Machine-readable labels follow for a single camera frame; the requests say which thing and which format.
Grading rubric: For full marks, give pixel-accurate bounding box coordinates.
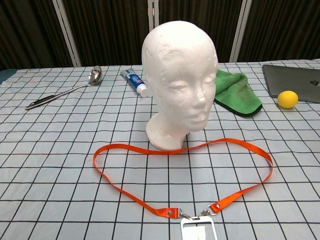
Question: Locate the orange lanyard strap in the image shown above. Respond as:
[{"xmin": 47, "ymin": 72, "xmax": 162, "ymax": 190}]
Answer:
[{"xmin": 93, "ymin": 137, "xmax": 274, "ymax": 219}]

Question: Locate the clear badge holder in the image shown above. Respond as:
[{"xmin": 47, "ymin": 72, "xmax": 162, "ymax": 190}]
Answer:
[{"xmin": 179, "ymin": 215, "xmax": 212, "ymax": 240}]

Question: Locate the white foam mannequin head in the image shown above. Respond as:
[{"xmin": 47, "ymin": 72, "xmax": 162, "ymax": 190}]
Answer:
[{"xmin": 141, "ymin": 19, "xmax": 219, "ymax": 151}]

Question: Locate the blue white toothpaste tube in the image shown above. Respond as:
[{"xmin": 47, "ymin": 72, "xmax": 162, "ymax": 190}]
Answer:
[{"xmin": 119, "ymin": 68, "xmax": 150, "ymax": 98}]

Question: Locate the green microfibre cloth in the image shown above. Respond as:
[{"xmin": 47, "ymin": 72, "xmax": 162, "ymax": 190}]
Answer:
[{"xmin": 213, "ymin": 69, "xmax": 263, "ymax": 118}]

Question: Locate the black folding screen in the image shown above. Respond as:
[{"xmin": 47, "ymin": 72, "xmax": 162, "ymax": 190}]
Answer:
[{"xmin": 0, "ymin": 0, "xmax": 320, "ymax": 71}]

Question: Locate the white checked tablecloth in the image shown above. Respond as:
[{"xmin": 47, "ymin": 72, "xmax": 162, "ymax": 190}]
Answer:
[{"xmin": 0, "ymin": 59, "xmax": 320, "ymax": 240}]

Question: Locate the yellow ball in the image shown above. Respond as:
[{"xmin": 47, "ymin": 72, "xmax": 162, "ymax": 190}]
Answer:
[{"xmin": 277, "ymin": 90, "xmax": 299, "ymax": 109}]

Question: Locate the grey laptop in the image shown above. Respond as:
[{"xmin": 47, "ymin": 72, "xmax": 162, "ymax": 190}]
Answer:
[{"xmin": 261, "ymin": 64, "xmax": 320, "ymax": 103}]

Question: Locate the blue padded table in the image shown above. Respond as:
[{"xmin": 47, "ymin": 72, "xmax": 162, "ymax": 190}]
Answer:
[{"xmin": 0, "ymin": 68, "xmax": 17, "ymax": 86}]

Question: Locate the metal ladle black handle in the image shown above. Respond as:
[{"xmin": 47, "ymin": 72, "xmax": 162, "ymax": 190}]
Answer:
[{"xmin": 24, "ymin": 65, "xmax": 103, "ymax": 111}]

